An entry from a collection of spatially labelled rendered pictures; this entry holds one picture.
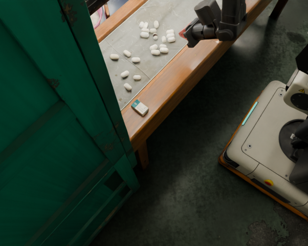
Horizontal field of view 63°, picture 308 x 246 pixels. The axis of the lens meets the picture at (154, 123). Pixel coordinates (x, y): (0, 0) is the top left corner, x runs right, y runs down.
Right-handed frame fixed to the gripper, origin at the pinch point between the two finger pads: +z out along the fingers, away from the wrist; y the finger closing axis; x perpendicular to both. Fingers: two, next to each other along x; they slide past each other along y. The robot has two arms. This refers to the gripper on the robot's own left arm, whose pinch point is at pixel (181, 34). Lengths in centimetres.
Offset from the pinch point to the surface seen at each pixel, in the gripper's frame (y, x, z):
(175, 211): 46, 92, 25
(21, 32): 54, -34, -50
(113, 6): -5.8, -16.5, 46.6
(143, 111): 32.3, 10.8, -1.2
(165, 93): 20.4, 12.9, -0.7
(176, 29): -9.7, 3.2, 14.1
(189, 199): 35, 93, 23
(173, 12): -16.8, -1.6, 19.6
